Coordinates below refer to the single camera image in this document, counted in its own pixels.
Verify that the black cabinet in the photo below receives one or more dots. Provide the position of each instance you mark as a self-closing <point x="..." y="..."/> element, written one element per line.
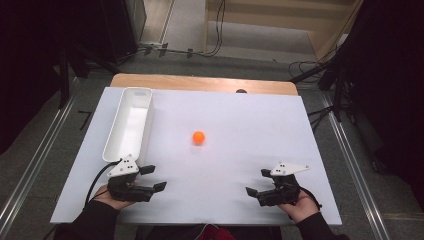
<point x="116" y="26"/>

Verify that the white rectangular plastic bin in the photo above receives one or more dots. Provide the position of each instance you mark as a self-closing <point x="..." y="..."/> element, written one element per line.
<point x="130" y="126"/>

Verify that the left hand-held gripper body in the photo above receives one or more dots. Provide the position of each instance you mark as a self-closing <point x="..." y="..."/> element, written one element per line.
<point x="125" y="168"/>

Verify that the power strip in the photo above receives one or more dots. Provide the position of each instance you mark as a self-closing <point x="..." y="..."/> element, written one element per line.
<point x="151" y="45"/>

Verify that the black metal stand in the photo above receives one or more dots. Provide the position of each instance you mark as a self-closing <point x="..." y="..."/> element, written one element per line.
<point x="64" y="86"/>
<point x="339" y="100"/>

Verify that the dark curtain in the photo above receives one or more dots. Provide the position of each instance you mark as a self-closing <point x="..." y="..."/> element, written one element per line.
<point x="393" y="83"/>
<point x="30" y="50"/>

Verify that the light wooden platform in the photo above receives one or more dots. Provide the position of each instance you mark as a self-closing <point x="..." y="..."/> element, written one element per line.
<point x="266" y="16"/>

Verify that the aluminium floor rail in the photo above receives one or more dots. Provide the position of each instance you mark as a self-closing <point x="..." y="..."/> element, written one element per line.
<point x="354" y="166"/>
<point x="41" y="146"/>

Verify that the dark round knob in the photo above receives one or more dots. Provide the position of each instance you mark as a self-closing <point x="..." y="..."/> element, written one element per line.
<point x="241" y="91"/>

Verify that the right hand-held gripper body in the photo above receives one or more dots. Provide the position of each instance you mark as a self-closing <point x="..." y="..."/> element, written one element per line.
<point x="283" y="191"/>

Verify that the person's left hand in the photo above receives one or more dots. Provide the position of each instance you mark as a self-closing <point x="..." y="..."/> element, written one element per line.
<point x="106" y="197"/>

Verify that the person's dark and red clothing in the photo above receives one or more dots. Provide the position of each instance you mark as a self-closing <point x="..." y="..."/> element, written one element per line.
<point x="216" y="234"/>

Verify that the orange ball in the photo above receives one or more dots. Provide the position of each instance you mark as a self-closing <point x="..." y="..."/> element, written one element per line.
<point x="198" y="137"/>

